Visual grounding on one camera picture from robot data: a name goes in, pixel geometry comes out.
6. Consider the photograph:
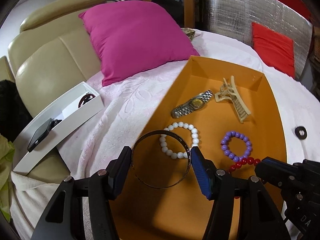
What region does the pale pink textured blanket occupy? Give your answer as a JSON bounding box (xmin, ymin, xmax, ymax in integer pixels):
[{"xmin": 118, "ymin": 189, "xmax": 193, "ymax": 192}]
[{"xmin": 10, "ymin": 27, "xmax": 320, "ymax": 240}]

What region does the beige hair claw clip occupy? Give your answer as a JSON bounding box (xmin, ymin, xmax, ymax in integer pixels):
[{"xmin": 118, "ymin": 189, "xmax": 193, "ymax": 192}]
[{"xmin": 215, "ymin": 75, "xmax": 251, "ymax": 123}]

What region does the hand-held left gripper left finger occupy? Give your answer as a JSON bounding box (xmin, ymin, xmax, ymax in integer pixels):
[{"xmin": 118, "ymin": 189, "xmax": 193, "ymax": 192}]
[{"xmin": 30, "ymin": 146, "xmax": 132, "ymax": 240}]

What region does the beige leather sofa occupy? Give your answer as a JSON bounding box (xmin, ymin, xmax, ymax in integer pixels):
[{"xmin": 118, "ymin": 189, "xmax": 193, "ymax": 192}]
[{"xmin": 0, "ymin": 0, "xmax": 108, "ymax": 180}]

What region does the orange cardboard box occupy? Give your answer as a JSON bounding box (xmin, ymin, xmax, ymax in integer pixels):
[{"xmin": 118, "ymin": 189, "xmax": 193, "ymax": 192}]
[{"xmin": 109, "ymin": 55, "xmax": 287, "ymax": 240}]

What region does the metal bangle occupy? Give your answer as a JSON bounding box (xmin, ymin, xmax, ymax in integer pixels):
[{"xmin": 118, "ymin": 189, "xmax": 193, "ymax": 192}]
[{"xmin": 131, "ymin": 130, "xmax": 192, "ymax": 188}]

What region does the light green cloth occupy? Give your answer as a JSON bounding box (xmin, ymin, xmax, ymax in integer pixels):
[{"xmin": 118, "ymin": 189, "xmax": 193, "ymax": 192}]
[{"xmin": 0, "ymin": 134, "xmax": 15, "ymax": 223}]

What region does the white bead bracelet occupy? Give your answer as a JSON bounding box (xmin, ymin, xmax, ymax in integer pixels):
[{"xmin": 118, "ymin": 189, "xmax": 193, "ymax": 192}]
[{"xmin": 159, "ymin": 122, "xmax": 201, "ymax": 159}]

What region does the patterned cloth bag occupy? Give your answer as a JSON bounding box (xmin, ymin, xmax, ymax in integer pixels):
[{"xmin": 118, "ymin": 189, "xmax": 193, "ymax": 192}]
[{"xmin": 182, "ymin": 28, "xmax": 196, "ymax": 40}]

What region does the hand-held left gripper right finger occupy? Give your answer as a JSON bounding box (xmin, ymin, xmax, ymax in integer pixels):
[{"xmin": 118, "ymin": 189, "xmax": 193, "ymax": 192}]
[{"xmin": 190, "ymin": 147, "xmax": 292, "ymax": 240}]

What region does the wooden cabinet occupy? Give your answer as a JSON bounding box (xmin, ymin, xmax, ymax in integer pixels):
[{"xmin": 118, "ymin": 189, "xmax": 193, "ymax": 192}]
[{"xmin": 136, "ymin": 0, "xmax": 203, "ymax": 29}]

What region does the black ring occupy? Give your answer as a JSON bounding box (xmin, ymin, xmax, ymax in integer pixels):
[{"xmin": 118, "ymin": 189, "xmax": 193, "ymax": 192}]
[{"xmin": 294, "ymin": 126, "xmax": 307, "ymax": 138}]

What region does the red bead bracelet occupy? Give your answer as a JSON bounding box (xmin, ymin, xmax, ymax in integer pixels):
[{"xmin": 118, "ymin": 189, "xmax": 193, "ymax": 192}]
[{"xmin": 229, "ymin": 157, "xmax": 262, "ymax": 173}]

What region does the magenta pillow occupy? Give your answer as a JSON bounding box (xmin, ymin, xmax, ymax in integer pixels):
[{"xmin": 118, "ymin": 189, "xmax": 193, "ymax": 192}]
[{"xmin": 78, "ymin": 0, "xmax": 200, "ymax": 87}]

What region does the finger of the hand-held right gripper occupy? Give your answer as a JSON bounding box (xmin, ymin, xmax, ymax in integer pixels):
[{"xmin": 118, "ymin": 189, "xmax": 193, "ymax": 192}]
[{"xmin": 254, "ymin": 156, "xmax": 298, "ymax": 188}]

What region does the small red pillow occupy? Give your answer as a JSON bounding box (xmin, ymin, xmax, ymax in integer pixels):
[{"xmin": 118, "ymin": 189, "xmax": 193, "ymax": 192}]
[{"xmin": 251, "ymin": 22, "xmax": 295, "ymax": 78}]

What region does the long white box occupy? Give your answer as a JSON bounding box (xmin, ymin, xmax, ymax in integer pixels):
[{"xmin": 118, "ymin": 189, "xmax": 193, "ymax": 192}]
[{"xmin": 12, "ymin": 81, "xmax": 105, "ymax": 176}]

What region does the silver insulated mat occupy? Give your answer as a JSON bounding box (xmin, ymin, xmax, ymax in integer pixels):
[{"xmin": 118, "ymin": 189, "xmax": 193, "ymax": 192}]
[{"xmin": 206, "ymin": 0, "xmax": 314, "ymax": 80}]

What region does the brown hair clip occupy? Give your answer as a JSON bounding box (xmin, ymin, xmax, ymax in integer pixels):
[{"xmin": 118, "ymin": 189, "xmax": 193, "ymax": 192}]
[{"xmin": 78, "ymin": 92, "xmax": 96, "ymax": 108}]

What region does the purple bead bracelet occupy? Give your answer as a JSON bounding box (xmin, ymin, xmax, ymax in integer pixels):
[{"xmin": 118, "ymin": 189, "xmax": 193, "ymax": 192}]
[{"xmin": 220, "ymin": 130, "xmax": 253, "ymax": 162}]

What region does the silver and gold wristwatch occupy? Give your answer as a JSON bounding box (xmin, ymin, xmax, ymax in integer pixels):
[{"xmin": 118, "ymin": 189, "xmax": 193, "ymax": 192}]
[{"xmin": 171, "ymin": 90, "xmax": 214, "ymax": 118}]

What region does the black smartphone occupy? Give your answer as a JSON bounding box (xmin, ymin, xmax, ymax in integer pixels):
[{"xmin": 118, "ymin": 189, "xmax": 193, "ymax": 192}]
[{"xmin": 27, "ymin": 118, "xmax": 53, "ymax": 153}]

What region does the black fuzzy cloth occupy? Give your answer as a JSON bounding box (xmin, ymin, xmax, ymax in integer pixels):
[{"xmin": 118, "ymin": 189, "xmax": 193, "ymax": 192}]
[{"xmin": 0, "ymin": 80, "xmax": 33, "ymax": 143}]

